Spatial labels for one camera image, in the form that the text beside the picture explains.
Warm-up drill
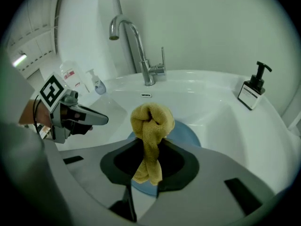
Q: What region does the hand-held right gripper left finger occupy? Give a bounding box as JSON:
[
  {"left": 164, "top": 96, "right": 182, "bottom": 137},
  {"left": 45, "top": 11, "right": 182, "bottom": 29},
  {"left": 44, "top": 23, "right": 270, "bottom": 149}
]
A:
[{"left": 58, "top": 137, "right": 145, "bottom": 223}]

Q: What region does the white sink vanity cabinet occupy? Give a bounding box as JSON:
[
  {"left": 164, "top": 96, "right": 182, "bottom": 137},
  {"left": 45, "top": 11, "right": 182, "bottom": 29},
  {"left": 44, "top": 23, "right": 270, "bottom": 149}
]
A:
[{"left": 28, "top": 69, "right": 298, "bottom": 226}]

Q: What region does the person's left forearm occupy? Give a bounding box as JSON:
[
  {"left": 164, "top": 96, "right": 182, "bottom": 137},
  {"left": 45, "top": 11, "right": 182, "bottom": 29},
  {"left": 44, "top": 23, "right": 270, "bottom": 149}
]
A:
[{"left": 18, "top": 98, "right": 52, "bottom": 129}]

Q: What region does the chrome faucet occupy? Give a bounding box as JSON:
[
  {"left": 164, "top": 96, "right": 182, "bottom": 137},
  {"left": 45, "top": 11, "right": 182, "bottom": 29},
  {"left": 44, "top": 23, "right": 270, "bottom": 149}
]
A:
[{"left": 108, "top": 14, "right": 167, "bottom": 87}]

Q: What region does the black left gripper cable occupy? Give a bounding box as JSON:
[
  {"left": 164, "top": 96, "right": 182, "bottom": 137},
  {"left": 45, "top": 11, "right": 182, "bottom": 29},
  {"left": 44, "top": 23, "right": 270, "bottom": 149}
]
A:
[{"left": 32, "top": 93, "right": 44, "bottom": 134}]

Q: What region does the clear bottle with red label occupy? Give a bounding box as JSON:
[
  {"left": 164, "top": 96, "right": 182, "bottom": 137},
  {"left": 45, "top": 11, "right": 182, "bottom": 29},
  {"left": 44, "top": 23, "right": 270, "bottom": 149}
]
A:
[{"left": 59, "top": 60, "right": 90, "bottom": 97}]

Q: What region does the yellow sponge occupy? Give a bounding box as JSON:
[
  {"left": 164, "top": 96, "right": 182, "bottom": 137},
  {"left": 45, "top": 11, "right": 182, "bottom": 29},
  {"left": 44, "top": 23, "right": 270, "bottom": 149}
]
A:
[{"left": 130, "top": 102, "right": 176, "bottom": 186}]

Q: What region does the white foam pump bottle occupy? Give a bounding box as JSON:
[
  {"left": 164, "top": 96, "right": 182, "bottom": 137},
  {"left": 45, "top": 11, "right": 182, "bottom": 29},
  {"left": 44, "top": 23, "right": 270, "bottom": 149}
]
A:
[{"left": 85, "top": 68, "right": 107, "bottom": 96}]

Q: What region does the person's white shirt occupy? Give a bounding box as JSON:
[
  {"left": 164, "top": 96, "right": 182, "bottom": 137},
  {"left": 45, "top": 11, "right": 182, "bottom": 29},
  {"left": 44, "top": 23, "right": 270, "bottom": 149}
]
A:
[{"left": 0, "top": 62, "right": 71, "bottom": 226}]

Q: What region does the blue round bowl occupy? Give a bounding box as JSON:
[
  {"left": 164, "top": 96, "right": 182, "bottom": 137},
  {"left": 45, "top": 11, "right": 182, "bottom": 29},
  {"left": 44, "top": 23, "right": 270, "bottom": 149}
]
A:
[{"left": 127, "top": 120, "right": 202, "bottom": 198}]

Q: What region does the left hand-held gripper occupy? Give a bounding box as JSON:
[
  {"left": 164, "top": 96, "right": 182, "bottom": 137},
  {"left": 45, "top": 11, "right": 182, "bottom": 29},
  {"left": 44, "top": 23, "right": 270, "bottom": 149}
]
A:
[{"left": 38, "top": 72, "right": 110, "bottom": 144}]

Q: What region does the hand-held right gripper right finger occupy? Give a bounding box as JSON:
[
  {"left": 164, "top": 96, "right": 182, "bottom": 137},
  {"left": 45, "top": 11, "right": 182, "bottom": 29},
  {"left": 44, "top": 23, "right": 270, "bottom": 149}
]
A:
[{"left": 138, "top": 138, "right": 276, "bottom": 226}]

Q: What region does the black pump soap dispenser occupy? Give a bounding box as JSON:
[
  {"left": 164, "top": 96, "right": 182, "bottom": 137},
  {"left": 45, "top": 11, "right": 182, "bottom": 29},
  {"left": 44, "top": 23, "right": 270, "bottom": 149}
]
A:
[{"left": 237, "top": 60, "right": 273, "bottom": 111}]

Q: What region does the ceiling light bar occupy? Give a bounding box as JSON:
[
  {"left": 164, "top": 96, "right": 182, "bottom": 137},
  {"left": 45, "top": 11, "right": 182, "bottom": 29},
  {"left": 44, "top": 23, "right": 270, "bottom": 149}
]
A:
[{"left": 12, "top": 53, "right": 28, "bottom": 68}]

